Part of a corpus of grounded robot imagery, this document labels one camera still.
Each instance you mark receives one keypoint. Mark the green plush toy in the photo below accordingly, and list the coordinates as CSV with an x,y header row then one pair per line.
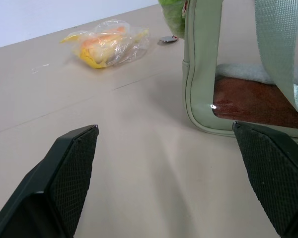
x,y
172,15

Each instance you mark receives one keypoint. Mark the pale green transparent bag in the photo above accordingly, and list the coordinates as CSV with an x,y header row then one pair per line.
x,y
201,62

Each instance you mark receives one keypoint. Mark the clear plastic bag with snacks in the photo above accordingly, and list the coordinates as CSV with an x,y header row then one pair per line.
x,y
106,45

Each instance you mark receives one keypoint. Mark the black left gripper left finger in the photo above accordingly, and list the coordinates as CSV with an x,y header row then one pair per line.
x,y
52,188

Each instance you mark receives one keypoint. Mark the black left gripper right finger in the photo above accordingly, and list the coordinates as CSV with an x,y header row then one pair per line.
x,y
273,168

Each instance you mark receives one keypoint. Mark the small silver metal disc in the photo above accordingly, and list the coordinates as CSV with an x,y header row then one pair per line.
x,y
167,39

